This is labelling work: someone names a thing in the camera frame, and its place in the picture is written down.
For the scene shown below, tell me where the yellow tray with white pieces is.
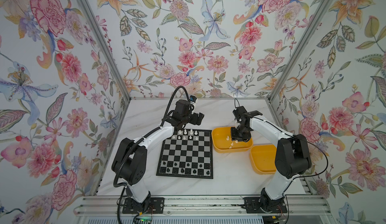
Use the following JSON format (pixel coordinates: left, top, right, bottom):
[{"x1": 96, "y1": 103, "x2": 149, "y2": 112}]
[{"x1": 212, "y1": 126, "x2": 253, "y2": 153}]

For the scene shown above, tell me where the yellow tray with black pieces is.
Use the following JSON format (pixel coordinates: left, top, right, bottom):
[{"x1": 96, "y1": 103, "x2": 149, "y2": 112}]
[{"x1": 249, "y1": 144, "x2": 276, "y2": 175}]

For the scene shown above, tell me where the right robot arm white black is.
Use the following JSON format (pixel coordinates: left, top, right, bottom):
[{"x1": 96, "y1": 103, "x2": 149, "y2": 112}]
[{"x1": 230, "y1": 106, "x2": 311, "y2": 212}]

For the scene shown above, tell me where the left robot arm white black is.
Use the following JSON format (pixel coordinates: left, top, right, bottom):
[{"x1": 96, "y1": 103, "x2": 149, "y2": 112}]
[{"x1": 111, "y1": 86, "x2": 204, "y2": 205}]

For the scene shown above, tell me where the black and silver chessboard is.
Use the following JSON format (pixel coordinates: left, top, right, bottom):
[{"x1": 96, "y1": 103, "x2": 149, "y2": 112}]
[{"x1": 156, "y1": 129, "x2": 214, "y2": 179}]

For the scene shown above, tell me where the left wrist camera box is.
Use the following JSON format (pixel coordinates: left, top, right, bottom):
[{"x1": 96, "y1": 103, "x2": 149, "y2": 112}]
[{"x1": 190, "y1": 95, "x2": 197, "y2": 105}]

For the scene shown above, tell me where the aluminium base rail right wall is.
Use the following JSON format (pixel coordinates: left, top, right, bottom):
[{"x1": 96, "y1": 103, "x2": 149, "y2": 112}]
[{"x1": 266, "y1": 102, "x2": 311, "y2": 197}]

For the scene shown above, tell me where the aluminium front mounting rail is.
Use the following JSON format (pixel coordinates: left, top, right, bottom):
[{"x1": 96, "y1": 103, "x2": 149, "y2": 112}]
[{"x1": 73, "y1": 195, "x2": 335, "y2": 224}]

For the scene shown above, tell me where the aluminium corner post right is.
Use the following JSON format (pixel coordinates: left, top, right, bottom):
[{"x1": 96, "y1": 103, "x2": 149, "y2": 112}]
[{"x1": 265, "y1": 0, "x2": 333, "y2": 103}]

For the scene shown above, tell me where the aluminium corner post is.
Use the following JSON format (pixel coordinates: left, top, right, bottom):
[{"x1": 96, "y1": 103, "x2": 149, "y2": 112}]
[
  {"x1": 265, "y1": 0, "x2": 333, "y2": 103},
  {"x1": 77, "y1": 0, "x2": 131, "y2": 103}
]

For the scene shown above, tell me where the aluminium corner post left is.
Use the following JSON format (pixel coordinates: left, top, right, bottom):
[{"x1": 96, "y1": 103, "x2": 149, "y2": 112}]
[{"x1": 77, "y1": 0, "x2": 131, "y2": 103}]

